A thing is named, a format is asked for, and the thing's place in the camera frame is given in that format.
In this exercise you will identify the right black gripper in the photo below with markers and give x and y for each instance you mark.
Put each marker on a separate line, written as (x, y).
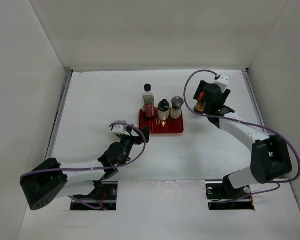
(200, 89)

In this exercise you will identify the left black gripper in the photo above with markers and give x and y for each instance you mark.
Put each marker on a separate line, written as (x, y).
(136, 140)

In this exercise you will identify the red lid chili jar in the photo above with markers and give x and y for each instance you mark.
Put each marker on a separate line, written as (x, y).
(199, 107)

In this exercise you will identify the dark sauce bottle black cap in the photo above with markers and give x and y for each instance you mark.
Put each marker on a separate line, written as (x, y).
(148, 102)

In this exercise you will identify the small black dome cap bottle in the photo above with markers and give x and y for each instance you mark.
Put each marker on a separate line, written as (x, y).
(163, 112)

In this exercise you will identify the clear lid salt grinder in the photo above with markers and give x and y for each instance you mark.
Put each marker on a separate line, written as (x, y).
(177, 103)

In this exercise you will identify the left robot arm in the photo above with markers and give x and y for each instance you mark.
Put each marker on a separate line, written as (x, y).
(82, 182)

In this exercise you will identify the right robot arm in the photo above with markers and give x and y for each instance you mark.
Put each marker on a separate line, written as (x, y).
(270, 157)

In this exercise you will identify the red rectangular tray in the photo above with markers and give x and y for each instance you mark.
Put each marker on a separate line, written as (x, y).
(170, 127)

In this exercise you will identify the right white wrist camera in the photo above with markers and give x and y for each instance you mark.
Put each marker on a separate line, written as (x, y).
(222, 81)

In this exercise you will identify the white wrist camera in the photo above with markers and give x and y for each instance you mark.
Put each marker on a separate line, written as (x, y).
(222, 81)
(119, 127)

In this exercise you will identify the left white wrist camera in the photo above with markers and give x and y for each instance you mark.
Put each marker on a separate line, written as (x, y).
(119, 127)

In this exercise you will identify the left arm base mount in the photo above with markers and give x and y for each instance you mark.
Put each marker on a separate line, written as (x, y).
(102, 198)

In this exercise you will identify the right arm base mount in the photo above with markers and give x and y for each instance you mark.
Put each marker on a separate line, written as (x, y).
(221, 196)

